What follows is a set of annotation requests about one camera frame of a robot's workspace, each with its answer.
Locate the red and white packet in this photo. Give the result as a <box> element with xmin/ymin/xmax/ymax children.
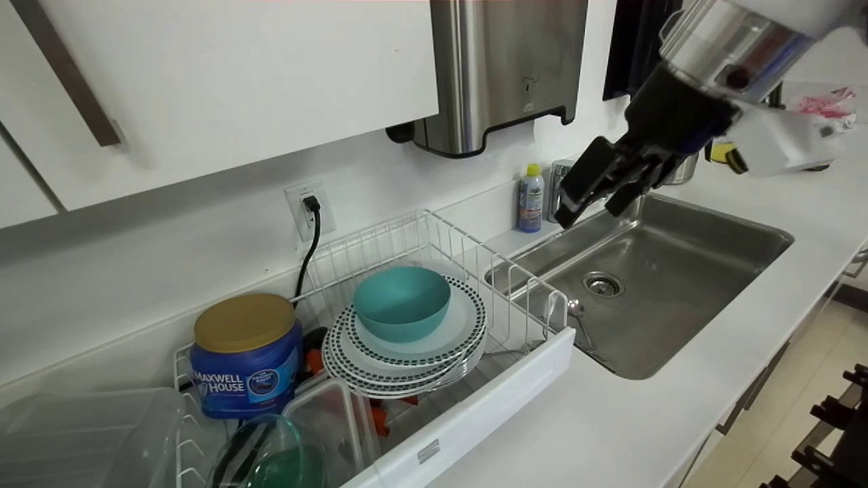
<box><xmin>792</xmin><ymin>86</ymin><xmax>859</xmax><ymax>134</ymax></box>

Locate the stainless steel sink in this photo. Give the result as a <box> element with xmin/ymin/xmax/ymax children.
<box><xmin>484</xmin><ymin>192</ymin><xmax>795</xmax><ymax>381</ymax></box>

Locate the clear plastic container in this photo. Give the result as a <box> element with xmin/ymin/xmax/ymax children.
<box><xmin>0</xmin><ymin>387</ymin><xmax>186</xmax><ymax>488</ymax></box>

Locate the metal pot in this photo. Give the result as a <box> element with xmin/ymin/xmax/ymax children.
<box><xmin>660</xmin><ymin>152</ymin><xmax>700</xmax><ymax>186</ymax></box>

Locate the white wall socket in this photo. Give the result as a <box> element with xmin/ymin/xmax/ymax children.
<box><xmin>284</xmin><ymin>179</ymin><xmax>337</xmax><ymax>243</ymax></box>

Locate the black cloth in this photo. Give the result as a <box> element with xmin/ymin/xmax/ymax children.
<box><xmin>601</xmin><ymin>0</ymin><xmax>684</xmax><ymax>102</ymax></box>

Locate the black rack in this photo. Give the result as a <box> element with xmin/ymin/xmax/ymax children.
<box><xmin>758</xmin><ymin>363</ymin><xmax>868</xmax><ymax>488</ymax></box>

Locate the white wire dish rack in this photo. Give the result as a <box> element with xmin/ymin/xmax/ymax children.
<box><xmin>172</xmin><ymin>209</ymin><xmax>578</xmax><ymax>488</ymax></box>

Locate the green glass bowl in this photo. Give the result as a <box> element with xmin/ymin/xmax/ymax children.
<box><xmin>209</xmin><ymin>414</ymin><xmax>328</xmax><ymax>488</ymax></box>

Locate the stainless paper towel dispenser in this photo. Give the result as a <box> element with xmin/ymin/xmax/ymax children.
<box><xmin>386</xmin><ymin>0</ymin><xmax>589</xmax><ymax>159</ymax></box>

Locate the blue coffee canister gold lid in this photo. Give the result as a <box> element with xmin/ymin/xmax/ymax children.
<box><xmin>189</xmin><ymin>292</ymin><xmax>304</xmax><ymax>420</ymax></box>

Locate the spray bottle yellow cap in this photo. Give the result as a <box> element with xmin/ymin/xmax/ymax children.
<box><xmin>516</xmin><ymin>163</ymin><xmax>546</xmax><ymax>234</ymax></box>

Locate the metal utensil holder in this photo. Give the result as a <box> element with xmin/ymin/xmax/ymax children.
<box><xmin>547</xmin><ymin>158</ymin><xmax>578</xmax><ymax>225</ymax></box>

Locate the white upper cabinet door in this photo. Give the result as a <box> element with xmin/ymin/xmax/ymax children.
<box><xmin>0</xmin><ymin>0</ymin><xmax>441</xmax><ymax>212</ymax></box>

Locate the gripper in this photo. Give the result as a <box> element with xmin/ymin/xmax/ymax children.
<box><xmin>554</xmin><ymin>64</ymin><xmax>738</xmax><ymax>229</ymax></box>

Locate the metal cabinet door handle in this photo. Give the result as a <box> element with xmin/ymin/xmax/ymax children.
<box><xmin>9</xmin><ymin>0</ymin><xmax>125</xmax><ymax>148</ymax></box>

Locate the orange and black utensil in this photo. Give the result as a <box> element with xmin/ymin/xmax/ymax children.
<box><xmin>302</xmin><ymin>327</ymin><xmax>328</xmax><ymax>378</ymax></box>

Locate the metal spoon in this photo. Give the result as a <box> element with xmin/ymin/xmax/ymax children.
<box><xmin>566</xmin><ymin>298</ymin><xmax>599</xmax><ymax>354</ymax></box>

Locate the blue bowl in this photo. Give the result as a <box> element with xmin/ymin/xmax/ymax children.
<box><xmin>352</xmin><ymin>265</ymin><xmax>452</xmax><ymax>344</ymax></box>

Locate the stack of dotted white plates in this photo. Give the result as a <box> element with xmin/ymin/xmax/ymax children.
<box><xmin>321</xmin><ymin>274</ymin><xmax>488</xmax><ymax>400</ymax></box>

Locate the black cable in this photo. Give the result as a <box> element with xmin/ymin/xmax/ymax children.
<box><xmin>292</xmin><ymin>195</ymin><xmax>323</xmax><ymax>303</ymax></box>

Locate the yellow and black brush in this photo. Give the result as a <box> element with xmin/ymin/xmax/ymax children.
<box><xmin>703</xmin><ymin>140</ymin><xmax>748</xmax><ymax>176</ymax></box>

